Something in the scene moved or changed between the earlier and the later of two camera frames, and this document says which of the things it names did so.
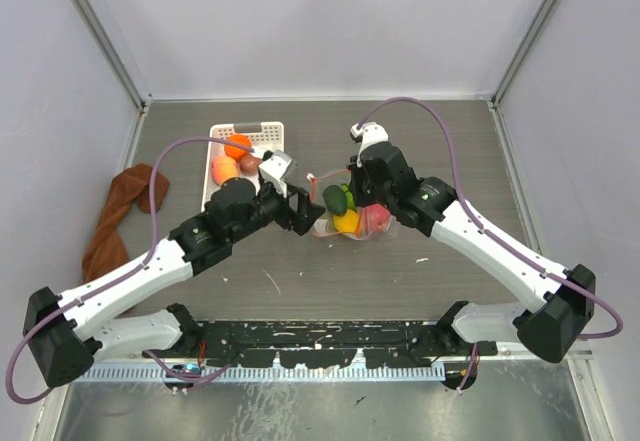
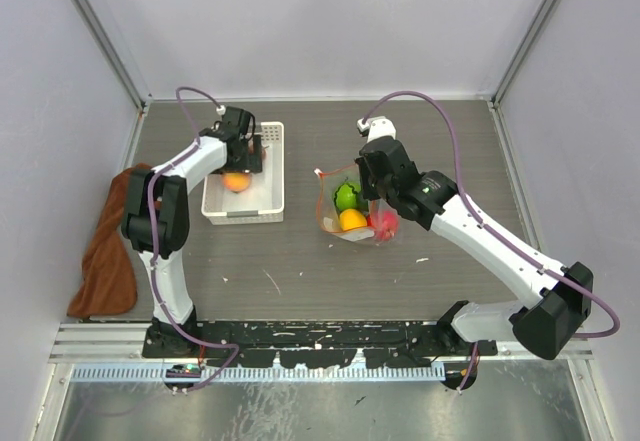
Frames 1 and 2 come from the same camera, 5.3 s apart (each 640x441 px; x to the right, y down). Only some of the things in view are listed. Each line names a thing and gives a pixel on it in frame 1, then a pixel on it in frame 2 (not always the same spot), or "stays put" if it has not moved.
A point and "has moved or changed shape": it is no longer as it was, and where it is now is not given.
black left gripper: x=302 y=218 to x=250 y=163
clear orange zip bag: x=364 y=223 has moved or changed shape
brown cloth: x=108 y=248 stays put
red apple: x=375 y=217 to x=387 y=225
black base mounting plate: x=325 y=343 stays put
